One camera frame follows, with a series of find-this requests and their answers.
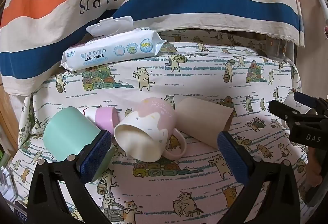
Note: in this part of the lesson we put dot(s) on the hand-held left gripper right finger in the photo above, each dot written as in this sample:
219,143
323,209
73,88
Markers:
232,160

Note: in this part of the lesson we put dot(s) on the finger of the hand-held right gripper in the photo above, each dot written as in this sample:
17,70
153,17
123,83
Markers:
306,99
280,110

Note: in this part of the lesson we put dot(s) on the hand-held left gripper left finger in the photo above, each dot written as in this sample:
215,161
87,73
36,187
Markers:
95,156

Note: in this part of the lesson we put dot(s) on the small white cup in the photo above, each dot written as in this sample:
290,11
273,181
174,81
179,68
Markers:
292,102

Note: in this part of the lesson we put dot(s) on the pink and white mug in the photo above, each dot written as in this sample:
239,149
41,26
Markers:
143,121

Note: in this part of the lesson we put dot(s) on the mint green cup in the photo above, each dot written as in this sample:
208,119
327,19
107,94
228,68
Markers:
64,131

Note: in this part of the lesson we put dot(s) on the small pink cup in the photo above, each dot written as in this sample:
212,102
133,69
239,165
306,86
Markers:
105,117

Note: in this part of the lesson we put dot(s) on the beige cup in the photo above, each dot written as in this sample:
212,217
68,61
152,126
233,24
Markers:
199,119

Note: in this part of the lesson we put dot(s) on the clear plastic box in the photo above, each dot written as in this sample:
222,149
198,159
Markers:
276,48

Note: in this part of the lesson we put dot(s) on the cat printed bedsheet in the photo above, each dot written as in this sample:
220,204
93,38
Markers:
194,80

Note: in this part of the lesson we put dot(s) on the white pen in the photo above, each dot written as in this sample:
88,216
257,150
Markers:
322,7

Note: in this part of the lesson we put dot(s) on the black timer device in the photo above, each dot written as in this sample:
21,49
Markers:
21,213

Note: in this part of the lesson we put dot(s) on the baby wipes pack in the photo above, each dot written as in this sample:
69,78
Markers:
102,55

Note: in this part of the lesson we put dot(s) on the wooden frame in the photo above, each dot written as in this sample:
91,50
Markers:
6,116

